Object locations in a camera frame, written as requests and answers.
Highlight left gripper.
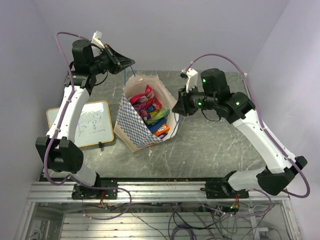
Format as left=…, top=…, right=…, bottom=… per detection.
left=89, top=44, right=136, bottom=75

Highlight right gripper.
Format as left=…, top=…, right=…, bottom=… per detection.
left=172, top=83, right=218, bottom=116

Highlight red crisps bag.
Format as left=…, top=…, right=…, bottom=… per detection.
left=129, top=85, right=155, bottom=105

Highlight blue checkered paper bag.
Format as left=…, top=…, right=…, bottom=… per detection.
left=113, top=74, right=179, bottom=153

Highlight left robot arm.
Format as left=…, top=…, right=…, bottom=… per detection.
left=35, top=39, right=135, bottom=199

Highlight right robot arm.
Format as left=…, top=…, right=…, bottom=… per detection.
left=172, top=68, right=308, bottom=198

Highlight green yellow candy bag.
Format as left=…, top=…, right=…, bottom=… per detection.
left=144, top=108, right=170, bottom=125

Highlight red snack packet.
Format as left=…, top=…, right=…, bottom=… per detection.
left=145, top=96, right=162, bottom=110

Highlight orange Fox's candy pack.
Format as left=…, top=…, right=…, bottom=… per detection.
left=154, top=123, right=170, bottom=137

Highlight small whiteboard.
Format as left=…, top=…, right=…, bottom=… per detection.
left=46, top=100, right=115, bottom=148

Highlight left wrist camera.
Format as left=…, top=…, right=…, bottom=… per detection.
left=91, top=30, right=105, bottom=51

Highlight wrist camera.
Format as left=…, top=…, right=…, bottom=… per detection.
left=180, top=68, right=198, bottom=93
left=91, top=30, right=105, bottom=51

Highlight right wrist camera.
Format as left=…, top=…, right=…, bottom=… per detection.
left=180, top=68, right=198, bottom=93

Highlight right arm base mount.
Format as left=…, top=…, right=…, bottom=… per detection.
left=200, top=178, right=249, bottom=200

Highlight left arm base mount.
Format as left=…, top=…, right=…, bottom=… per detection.
left=71, top=180, right=118, bottom=200

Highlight loose cables under table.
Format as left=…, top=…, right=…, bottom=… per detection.
left=134, top=202, right=281, bottom=240

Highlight aluminium frame rail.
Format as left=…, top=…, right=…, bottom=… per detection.
left=27, top=181, right=290, bottom=203

